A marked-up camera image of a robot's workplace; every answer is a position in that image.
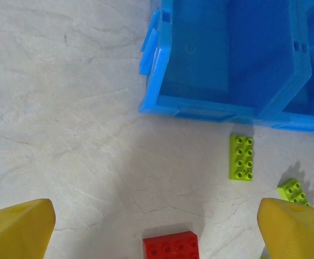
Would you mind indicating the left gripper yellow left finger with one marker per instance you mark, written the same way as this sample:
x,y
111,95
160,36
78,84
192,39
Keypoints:
x,y
16,232

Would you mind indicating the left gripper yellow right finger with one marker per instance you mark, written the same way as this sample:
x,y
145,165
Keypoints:
x,y
297,234

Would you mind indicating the lime green lego brick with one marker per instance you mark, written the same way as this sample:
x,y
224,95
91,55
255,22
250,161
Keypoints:
x,y
241,157
293,192

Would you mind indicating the red lego brick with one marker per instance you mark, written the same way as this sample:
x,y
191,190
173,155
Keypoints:
x,y
170,246

